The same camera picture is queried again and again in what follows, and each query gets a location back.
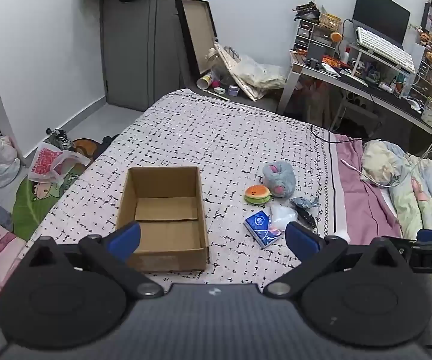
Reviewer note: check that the black computer monitor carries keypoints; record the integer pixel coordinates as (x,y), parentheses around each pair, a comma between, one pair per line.
(381,11)

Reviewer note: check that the pink and white plastic bag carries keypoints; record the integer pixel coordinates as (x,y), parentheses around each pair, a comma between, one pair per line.
(45,163)

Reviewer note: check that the blue tissue packet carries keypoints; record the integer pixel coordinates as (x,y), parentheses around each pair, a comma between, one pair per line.
(263,228)

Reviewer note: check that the white monitor riser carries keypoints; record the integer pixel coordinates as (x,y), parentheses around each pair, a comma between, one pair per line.
(355,63)

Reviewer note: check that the pastel printed quilt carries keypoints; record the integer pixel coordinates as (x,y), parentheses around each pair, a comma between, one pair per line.
(426,187)

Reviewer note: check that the black framed board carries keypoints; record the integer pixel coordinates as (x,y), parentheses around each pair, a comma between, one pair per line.
(197,33)

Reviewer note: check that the white bottle with red cap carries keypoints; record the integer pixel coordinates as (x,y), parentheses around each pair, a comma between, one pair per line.
(345,54)

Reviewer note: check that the small white case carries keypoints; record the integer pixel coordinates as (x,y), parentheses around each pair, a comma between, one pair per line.
(219,90)

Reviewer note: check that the black shoes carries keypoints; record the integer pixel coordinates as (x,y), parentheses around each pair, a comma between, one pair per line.
(58,138)

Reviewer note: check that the white black grid blanket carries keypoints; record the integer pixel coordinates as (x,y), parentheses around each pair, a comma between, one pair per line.
(201,138)

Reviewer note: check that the clear bag of white cotton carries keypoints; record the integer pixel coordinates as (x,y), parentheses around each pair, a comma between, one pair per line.
(283,215)

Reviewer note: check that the wicker basket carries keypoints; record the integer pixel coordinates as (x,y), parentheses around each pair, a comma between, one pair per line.
(330,22)

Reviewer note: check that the blue fluffy plush toy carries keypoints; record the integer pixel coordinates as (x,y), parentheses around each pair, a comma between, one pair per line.
(280,178)

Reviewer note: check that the grey door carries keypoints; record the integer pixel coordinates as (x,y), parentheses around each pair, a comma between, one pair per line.
(141,45)

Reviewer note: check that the pink bedsheet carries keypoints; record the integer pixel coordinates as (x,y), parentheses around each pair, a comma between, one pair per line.
(362,202)

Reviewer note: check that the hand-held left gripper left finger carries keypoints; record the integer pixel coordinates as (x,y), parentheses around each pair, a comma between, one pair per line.
(126,240)

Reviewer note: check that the grey storage bench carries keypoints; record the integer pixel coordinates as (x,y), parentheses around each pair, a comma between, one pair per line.
(253,103)

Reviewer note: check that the paper cup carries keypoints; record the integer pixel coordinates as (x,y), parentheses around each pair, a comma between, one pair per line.
(204,81)

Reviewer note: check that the white keyboard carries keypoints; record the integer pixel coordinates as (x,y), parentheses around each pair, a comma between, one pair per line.
(384,48)

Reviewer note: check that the white desk with dark top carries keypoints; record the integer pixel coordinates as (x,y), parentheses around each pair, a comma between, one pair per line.
(381,93)

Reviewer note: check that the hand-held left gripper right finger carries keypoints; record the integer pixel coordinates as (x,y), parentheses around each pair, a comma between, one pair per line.
(302,242)

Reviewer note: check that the grey drawer organizer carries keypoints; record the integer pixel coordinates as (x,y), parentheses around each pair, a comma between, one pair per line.
(313,39)

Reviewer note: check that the brown cardboard box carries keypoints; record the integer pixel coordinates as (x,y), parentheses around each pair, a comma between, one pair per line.
(167,228)

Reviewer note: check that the beige tote bag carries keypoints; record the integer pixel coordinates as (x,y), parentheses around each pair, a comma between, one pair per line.
(234,69)

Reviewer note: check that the green floor mat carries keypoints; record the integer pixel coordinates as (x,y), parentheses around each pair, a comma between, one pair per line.
(32,206)

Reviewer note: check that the small purple box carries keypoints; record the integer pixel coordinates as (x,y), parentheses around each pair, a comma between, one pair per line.
(233,90)

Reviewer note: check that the burger plush toy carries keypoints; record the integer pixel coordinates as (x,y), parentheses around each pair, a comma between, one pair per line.
(257,194)

